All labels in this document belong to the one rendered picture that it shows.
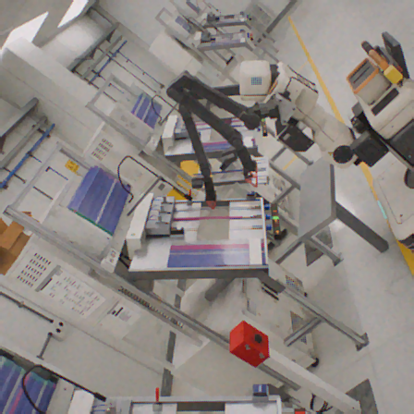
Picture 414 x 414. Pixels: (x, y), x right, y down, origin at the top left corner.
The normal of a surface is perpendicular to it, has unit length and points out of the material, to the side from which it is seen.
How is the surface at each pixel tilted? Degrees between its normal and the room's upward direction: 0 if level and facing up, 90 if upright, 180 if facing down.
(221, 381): 90
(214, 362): 90
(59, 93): 90
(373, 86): 92
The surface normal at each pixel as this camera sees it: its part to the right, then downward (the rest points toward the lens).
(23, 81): -0.04, 0.52
